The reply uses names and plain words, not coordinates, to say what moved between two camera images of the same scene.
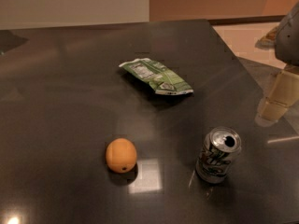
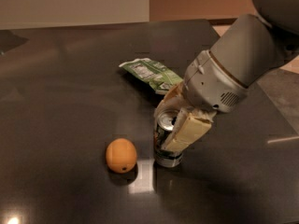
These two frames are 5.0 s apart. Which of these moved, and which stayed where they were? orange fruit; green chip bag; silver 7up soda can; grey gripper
Moved: silver 7up soda can; grey gripper
Stayed: green chip bag; orange fruit
